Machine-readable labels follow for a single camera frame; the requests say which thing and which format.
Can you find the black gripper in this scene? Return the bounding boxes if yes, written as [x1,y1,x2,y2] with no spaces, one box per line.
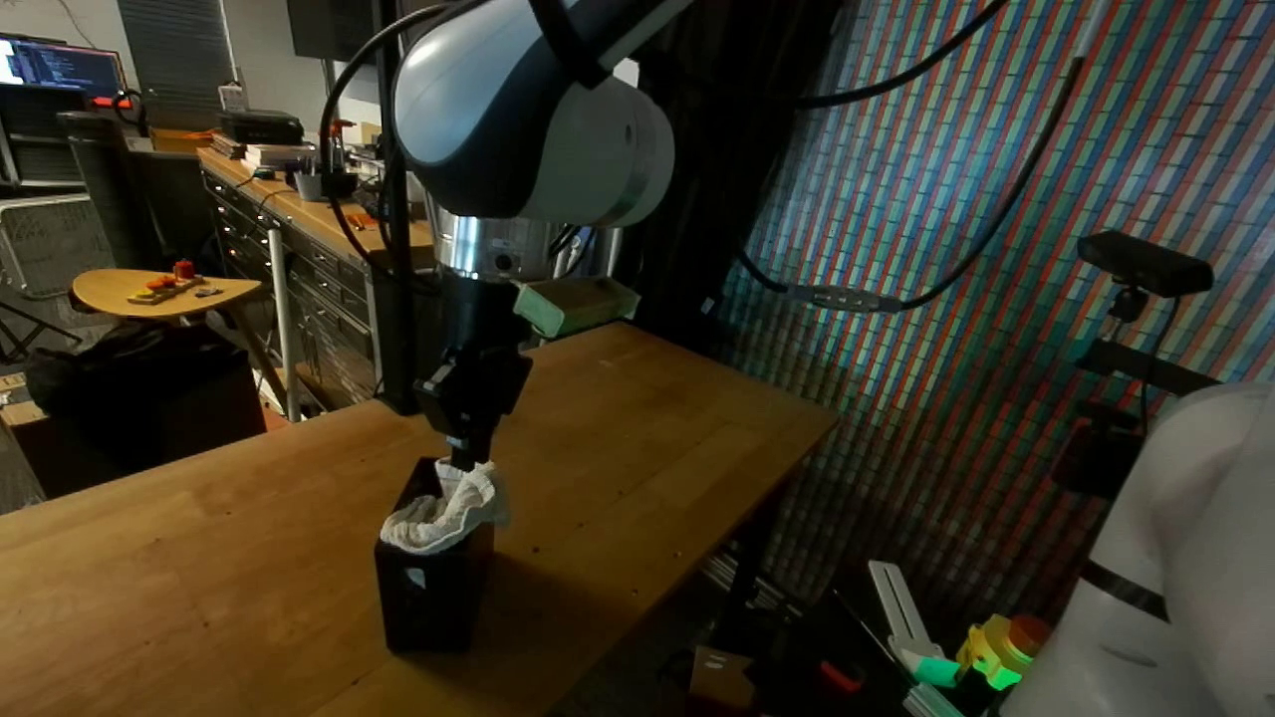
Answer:
[422,277,532,475]

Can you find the light blue towel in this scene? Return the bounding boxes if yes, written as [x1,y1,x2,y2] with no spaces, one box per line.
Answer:
[374,453,513,554]

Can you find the black plastic box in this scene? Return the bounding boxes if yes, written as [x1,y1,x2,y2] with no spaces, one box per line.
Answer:
[369,453,499,655]

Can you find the small brown cardboard box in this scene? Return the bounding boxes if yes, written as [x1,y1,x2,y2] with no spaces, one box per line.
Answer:
[683,641,755,712]

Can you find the black vertical stand pole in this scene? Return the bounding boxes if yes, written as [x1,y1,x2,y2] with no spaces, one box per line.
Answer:
[374,0,422,414]

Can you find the wooden workbench with drawers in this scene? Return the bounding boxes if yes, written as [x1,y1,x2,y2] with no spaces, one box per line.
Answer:
[196,135,440,410]

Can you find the large black bag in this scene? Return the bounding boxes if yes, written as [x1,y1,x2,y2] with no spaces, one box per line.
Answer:
[23,322,272,472]

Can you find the red items on stool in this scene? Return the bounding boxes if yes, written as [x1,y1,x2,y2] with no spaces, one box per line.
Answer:
[136,256,204,306]

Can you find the black case on workbench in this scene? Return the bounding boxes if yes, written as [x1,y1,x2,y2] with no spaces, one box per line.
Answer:
[215,109,312,149]

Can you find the round wooden stool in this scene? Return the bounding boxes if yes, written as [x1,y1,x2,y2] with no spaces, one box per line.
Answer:
[67,260,266,327]

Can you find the small red item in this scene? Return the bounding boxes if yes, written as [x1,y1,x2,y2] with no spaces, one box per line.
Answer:
[814,658,869,700]

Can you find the white flat strip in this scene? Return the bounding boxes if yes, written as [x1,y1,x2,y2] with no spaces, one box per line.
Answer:
[869,557,938,655]

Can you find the colourful striped curtain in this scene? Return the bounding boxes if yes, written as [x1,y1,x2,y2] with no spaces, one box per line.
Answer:
[711,0,1275,629]

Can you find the lit blue computer monitor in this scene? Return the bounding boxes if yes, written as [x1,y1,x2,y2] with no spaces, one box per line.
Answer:
[0,38,127,95]

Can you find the green and yellow blocks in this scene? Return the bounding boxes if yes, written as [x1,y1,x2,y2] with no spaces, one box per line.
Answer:
[952,610,1050,694]

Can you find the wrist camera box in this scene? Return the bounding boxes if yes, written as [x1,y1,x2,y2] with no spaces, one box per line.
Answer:
[508,277,641,334]

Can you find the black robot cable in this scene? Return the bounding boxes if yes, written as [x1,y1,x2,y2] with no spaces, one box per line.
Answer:
[734,54,1093,319]

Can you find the black camera on stand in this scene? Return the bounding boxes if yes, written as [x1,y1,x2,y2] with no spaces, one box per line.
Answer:
[1073,230,1217,302]

